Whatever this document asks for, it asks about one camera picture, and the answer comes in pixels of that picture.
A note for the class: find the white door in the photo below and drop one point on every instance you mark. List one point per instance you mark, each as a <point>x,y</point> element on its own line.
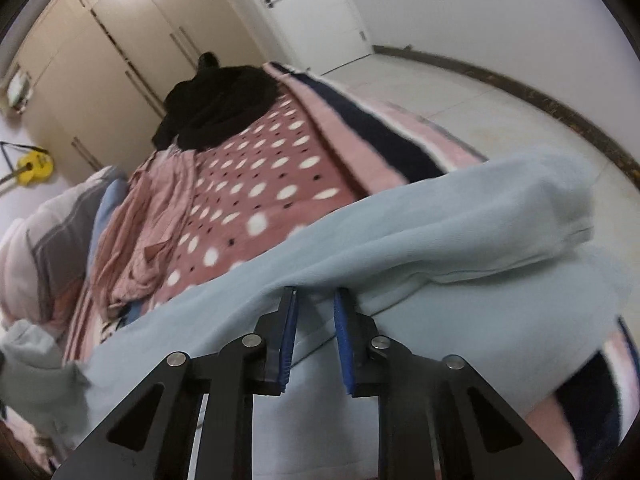
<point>310,20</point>

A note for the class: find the yellow guitar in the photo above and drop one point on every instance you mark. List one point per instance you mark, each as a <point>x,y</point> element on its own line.
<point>35,165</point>

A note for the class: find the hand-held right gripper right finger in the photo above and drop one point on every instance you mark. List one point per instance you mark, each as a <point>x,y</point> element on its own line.
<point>345,345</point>

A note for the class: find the black jacket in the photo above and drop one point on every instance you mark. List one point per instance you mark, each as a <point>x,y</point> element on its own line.
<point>220,100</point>

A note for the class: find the pink plaid garment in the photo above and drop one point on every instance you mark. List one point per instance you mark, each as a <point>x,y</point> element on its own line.
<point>145,230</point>

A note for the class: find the dark baseboard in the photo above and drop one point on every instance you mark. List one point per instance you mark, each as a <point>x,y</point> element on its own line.
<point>525,95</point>

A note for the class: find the blue garment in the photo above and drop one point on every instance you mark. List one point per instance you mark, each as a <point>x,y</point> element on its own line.
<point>107,210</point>

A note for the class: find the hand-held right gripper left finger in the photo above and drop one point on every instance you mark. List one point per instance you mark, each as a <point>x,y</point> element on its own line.
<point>290,340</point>

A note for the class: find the wooden wardrobe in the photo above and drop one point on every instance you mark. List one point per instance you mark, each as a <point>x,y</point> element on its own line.
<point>125,35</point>

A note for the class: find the light blue pants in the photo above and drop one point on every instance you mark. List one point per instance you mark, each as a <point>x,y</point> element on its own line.
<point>425,240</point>

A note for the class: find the pink grey folded quilt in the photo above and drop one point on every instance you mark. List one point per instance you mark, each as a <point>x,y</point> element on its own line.
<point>45,255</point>

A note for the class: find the striped dotted printed blanket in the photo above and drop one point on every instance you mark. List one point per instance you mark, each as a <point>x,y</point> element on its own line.
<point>260,200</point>

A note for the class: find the stored bedding bundle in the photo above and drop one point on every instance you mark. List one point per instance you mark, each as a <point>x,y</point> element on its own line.
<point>20,87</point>

